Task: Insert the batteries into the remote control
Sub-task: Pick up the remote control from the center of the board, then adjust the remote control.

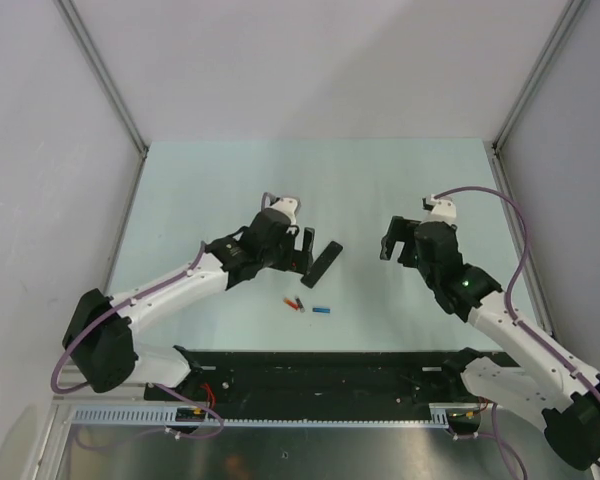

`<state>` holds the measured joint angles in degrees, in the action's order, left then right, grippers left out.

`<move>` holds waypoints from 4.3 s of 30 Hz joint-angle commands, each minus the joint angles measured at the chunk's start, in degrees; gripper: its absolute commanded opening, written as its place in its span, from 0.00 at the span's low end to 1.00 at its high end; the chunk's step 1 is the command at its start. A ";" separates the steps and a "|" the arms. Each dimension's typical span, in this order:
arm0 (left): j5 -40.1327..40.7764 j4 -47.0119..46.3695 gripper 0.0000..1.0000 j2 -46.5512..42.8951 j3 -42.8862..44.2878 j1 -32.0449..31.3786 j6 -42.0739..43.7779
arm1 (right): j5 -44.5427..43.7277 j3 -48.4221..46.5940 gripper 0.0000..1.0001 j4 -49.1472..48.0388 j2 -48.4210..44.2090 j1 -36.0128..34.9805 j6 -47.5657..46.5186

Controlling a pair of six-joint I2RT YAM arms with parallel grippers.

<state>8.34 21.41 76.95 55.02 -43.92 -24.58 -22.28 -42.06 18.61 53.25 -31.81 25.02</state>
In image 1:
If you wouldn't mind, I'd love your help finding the black remote control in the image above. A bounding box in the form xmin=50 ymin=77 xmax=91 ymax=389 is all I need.
xmin=301 ymin=241 xmax=343 ymax=289

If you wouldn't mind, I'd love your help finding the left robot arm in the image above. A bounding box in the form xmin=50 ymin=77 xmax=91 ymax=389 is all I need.
xmin=52 ymin=207 xmax=315 ymax=400

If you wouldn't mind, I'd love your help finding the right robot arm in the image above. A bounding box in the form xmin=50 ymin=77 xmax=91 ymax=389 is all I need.
xmin=380 ymin=216 xmax=600 ymax=471

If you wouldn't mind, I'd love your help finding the orange battery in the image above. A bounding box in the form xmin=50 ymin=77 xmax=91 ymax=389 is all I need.
xmin=283 ymin=298 xmax=299 ymax=310

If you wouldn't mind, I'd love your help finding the silver black battery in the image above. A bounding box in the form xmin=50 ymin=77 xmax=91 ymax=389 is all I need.
xmin=294 ymin=295 xmax=306 ymax=313

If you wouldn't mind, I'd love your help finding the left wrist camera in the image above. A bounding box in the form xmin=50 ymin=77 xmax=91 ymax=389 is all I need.
xmin=269 ymin=197 xmax=301 ymax=225

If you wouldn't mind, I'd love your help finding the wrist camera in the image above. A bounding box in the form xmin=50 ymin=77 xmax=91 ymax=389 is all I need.
xmin=269 ymin=197 xmax=301 ymax=225
xmin=423 ymin=195 xmax=457 ymax=225

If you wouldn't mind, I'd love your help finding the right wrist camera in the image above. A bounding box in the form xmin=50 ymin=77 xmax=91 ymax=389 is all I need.
xmin=423 ymin=195 xmax=457 ymax=225

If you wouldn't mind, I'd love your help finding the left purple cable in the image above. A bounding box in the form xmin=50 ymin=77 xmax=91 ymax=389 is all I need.
xmin=49 ymin=192 xmax=281 ymax=441

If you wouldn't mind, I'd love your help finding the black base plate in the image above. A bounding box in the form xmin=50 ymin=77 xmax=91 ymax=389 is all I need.
xmin=143 ymin=344 xmax=521 ymax=421

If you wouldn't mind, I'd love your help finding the grey slotted cable duct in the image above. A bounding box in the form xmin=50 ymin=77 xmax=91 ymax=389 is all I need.
xmin=71 ymin=405 xmax=479 ymax=428

